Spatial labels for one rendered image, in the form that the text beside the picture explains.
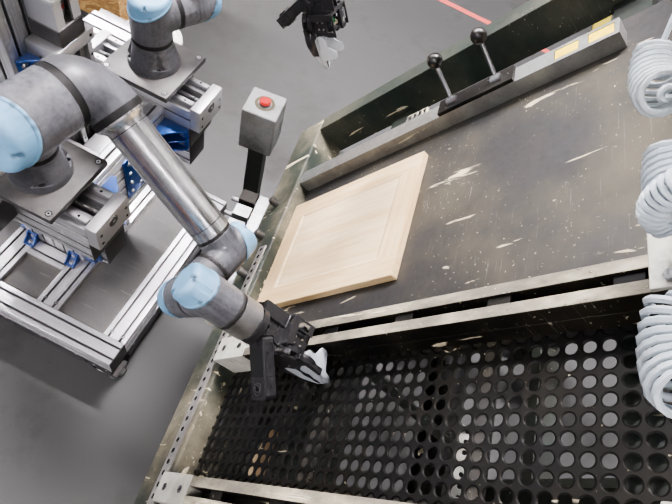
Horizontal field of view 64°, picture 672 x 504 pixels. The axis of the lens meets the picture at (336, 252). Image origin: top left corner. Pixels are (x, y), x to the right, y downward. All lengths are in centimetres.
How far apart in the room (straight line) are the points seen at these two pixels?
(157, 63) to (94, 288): 96
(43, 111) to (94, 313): 139
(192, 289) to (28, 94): 38
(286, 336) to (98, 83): 53
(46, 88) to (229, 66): 247
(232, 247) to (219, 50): 249
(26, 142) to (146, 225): 151
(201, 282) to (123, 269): 141
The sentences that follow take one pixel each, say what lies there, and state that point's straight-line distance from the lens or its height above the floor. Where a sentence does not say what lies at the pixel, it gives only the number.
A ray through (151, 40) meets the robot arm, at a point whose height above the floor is 116.
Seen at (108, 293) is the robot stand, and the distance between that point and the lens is 226.
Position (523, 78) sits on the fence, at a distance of 129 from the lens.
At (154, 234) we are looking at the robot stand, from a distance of 237.
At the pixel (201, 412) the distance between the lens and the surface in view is 137.
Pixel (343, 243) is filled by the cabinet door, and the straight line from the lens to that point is 133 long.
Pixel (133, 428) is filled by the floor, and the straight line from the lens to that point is 230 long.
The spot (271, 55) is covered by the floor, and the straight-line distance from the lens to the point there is 348.
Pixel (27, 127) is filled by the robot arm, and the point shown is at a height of 157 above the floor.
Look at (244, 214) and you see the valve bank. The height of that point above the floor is 76.
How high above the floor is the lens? 224
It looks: 57 degrees down
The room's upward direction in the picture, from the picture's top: 25 degrees clockwise
